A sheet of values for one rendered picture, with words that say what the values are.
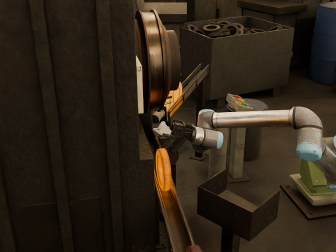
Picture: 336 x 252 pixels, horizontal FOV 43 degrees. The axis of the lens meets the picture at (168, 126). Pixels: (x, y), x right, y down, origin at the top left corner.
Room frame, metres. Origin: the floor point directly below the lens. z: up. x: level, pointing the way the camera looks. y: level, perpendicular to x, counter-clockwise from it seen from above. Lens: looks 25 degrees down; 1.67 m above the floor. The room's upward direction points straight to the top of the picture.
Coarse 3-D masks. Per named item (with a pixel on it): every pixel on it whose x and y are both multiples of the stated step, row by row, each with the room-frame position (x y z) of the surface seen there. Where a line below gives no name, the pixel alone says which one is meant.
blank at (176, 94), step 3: (180, 84) 2.61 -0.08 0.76; (180, 87) 2.61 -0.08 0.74; (171, 90) 2.51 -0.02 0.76; (174, 90) 2.51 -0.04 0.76; (177, 90) 2.60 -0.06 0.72; (180, 90) 2.61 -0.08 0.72; (174, 93) 2.51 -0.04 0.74; (177, 93) 2.60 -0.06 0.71; (180, 93) 2.61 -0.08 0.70; (174, 96) 2.51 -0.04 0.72; (177, 96) 2.58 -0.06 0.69; (174, 99) 2.51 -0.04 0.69
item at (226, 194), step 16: (224, 176) 1.60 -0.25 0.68; (208, 192) 1.43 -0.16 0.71; (224, 192) 1.59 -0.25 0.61; (208, 208) 1.43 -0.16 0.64; (224, 208) 1.38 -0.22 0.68; (240, 208) 1.33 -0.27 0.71; (256, 208) 1.31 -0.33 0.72; (272, 208) 1.40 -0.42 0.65; (224, 224) 1.37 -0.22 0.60; (240, 224) 1.32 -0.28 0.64; (256, 224) 1.32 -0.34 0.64; (224, 240) 1.46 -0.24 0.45
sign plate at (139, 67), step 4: (136, 56) 1.56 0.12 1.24; (136, 60) 1.50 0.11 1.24; (136, 64) 1.45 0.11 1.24; (140, 64) 1.45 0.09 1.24; (136, 68) 1.43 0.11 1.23; (140, 68) 1.43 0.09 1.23; (136, 72) 1.43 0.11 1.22; (140, 72) 1.43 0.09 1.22; (140, 76) 1.43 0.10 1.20; (140, 80) 1.43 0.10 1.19; (140, 84) 1.43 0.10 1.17; (140, 88) 1.43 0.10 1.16; (140, 92) 1.43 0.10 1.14; (140, 96) 1.43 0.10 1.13; (140, 100) 1.43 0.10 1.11; (140, 104) 1.43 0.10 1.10; (140, 108) 1.43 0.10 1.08; (140, 112) 1.43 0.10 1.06
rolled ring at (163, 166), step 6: (156, 150) 1.65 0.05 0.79; (162, 150) 1.59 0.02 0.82; (156, 156) 1.65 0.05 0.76; (162, 156) 1.56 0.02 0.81; (168, 156) 1.56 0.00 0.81; (156, 162) 1.65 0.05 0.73; (162, 162) 1.53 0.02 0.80; (168, 162) 1.53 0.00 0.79; (156, 168) 1.66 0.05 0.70; (162, 168) 1.52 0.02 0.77; (168, 168) 1.52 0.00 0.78; (162, 174) 1.53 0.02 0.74; (168, 174) 1.51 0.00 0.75; (162, 180) 1.53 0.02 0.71; (168, 180) 1.50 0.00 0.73; (162, 186) 1.53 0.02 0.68; (168, 186) 1.51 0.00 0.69
